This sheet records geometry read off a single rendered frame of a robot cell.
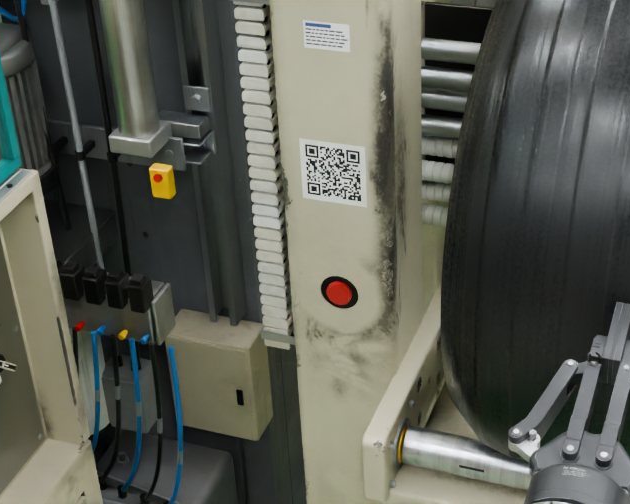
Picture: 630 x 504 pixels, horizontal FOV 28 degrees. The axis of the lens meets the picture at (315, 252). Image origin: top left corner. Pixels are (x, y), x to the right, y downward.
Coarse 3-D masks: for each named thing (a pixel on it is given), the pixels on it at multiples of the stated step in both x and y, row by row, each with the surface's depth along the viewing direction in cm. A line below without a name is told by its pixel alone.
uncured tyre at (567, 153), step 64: (512, 0) 118; (576, 0) 114; (512, 64) 113; (576, 64) 111; (512, 128) 111; (576, 128) 109; (512, 192) 110; (576, 192) 108; (448, 256) 117; (512, 256) 111; (576, 256) 109; (448, 320) 119; (512, 320) 113; (576, 320) 111; (448, 384) 127; (512, 384) 117
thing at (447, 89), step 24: (432, 24) 182; (456, 24) 180; (480, 24) 179; (432, 48) 170; (456, 48) 169; (432, 72) 171; (456, 72) 170; (432, 96) 174; (456, 96) 173; (432, 120) 175; (456, 120) 174; (432, 144) 178; (456, 144) 177; (432, 168) 179; (432, 192) 182; (432, 216) 183
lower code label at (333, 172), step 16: (304, 144) 136; (320, 144) 135; (336, 144) 134; (304, 160) 137; (320, 160) 136; (336, 160) 135; (352, 160) 134; (304, 176) 138; (320, 176) 137; (336, 176) 136; (352, 176) 136; (304, 192) 139; (320, 192) 138; (336, 192) 137; (352, 192) 137
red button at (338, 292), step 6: (336, 282) 144; (342, 282) 144; (330, 288) 144; (336, 288) 144; (342, 288) 144; (348, 288) 144; (330, 294) 145; (336, 294) 145; (342, 294) 144; (348, 294) 144; (330, 300) 146; (336, 300) 145; (342, 300) 145; (348, 300) 145
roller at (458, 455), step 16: (416, 432) 145; (432, 432) 145; (400, 448) 145; (416, 448) 144; (432, 448) 143; (448, 448) 143; (464, 448) 142; (480, 448) 142; (416, 464) 145; (432, 464) 144; (448, 464) 143; (464, 464) 142; (480, 464) 141; (496, 464) 141; (512, 464) 140; (528, 464) 140; (496, 480) 141; (512, 480) 140; (528, 480) 140
